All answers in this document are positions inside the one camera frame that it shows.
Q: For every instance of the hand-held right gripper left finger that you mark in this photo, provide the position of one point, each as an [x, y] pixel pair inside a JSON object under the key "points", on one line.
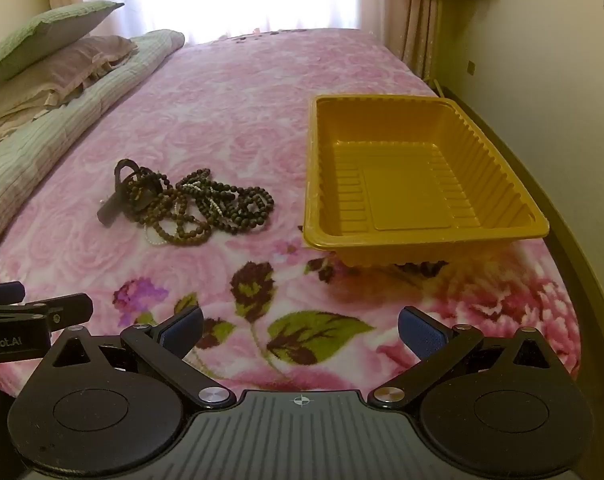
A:
{"points": [[182, 331]]}

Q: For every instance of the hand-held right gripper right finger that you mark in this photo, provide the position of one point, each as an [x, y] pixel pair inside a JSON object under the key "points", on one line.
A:
{"points": [[422, 334]]}

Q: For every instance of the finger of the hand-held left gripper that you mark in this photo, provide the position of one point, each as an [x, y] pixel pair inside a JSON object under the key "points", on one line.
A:
{"points": [[4, 293], [67, 310]]}

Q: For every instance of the black band watch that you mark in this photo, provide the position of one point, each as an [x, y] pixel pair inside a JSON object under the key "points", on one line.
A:
{"points": [[113, 205]]}

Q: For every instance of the yellow plastic tray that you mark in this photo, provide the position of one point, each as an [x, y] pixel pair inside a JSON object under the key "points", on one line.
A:
{"points": [[396, 195]]}

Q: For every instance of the beige pillow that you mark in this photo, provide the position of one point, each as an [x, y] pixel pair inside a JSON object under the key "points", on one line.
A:
{"points": [[2, 127]]}

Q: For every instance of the green striped quilt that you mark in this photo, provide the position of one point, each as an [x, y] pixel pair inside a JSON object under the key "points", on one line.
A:
{"points": [[47, 130]]}

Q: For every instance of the pink floral blanket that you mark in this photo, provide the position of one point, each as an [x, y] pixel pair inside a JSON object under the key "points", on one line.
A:
{"points": [[222, 110]]}

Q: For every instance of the mauve pillow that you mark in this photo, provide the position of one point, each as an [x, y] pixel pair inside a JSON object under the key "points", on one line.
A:
{"points": [[67, 67]]}

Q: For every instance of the yellow wooden stick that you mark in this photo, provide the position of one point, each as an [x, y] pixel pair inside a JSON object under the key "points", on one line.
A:
{"points": [[439, 88]]}

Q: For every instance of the green pillow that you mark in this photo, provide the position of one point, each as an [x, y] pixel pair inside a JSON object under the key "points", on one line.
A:
{"points": [[37, 35]]}

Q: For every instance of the pink patterned curtain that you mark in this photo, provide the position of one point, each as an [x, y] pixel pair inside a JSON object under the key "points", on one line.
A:
{"points": [[416, 25]]}

